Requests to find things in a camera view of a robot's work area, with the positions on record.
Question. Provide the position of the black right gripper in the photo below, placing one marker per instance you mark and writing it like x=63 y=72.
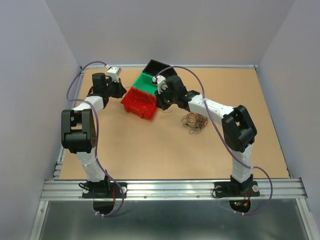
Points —
x=159 y=102

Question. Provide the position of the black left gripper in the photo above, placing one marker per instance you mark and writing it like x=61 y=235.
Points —
x=120 y=90

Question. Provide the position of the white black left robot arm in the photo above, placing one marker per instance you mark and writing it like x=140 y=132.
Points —
x=79 y=133

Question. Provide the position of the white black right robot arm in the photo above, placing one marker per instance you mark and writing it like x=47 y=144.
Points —
x=238 y=130

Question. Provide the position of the red plastic bin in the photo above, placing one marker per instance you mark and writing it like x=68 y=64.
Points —
x=139 y=103

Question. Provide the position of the green plastic bin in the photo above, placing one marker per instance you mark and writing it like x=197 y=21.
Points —
x=145 y=84

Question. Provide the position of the black plastic bin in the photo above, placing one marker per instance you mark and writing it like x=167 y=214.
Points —
x=154 y=67

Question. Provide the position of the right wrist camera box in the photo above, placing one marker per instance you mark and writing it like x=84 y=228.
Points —
x=160 y=81

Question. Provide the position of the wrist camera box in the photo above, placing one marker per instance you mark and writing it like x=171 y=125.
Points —
x=114 y=73
x=160 y=81

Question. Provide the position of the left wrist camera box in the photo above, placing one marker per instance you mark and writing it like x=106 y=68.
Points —
x=114 y=73

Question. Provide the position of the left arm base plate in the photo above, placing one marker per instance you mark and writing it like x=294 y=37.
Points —
x=100 y=190

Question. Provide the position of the aluminium mounting rail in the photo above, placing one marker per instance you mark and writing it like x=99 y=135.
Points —
x=165 y=190

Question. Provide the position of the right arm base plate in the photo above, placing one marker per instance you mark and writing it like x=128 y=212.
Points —
x=228 y=189

